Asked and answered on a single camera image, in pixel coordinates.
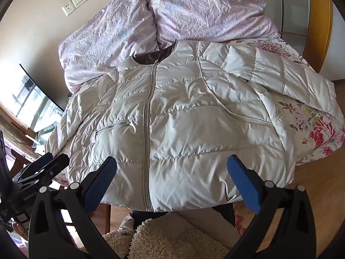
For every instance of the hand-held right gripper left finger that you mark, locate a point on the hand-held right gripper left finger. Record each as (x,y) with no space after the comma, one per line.
(100,183)

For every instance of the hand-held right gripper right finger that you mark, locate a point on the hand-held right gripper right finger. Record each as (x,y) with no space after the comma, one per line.
(242,183)

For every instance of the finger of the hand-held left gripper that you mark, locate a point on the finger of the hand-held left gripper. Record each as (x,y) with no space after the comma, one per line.
(40,160)
(55,166)

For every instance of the white puffer jacket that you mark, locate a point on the white puffer jacket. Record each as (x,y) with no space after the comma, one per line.
(188,129)

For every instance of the black flat screen television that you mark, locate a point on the black flat screen television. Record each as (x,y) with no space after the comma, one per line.
(37,97)

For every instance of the person's cream fleece garment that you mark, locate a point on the person's cream fleece garment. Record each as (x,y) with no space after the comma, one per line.
(167,237)

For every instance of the floral bed sheet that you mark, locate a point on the floral bed sheet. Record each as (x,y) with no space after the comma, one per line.
(318,129)

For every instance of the pink floral duvet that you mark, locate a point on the pink floral duvet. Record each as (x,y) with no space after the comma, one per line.
(188,13)

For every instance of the frosted glass door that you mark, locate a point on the frosted glass door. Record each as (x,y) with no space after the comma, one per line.
(293,8)

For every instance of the wooden bed frame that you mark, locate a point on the wooden bed frame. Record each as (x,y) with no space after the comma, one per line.
(107,218)

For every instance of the white wall socket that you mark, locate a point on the white wall socket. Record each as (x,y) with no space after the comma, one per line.
(67,10)

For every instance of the wooden door frame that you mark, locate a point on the wooden door frame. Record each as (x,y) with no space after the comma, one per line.
(322,29)

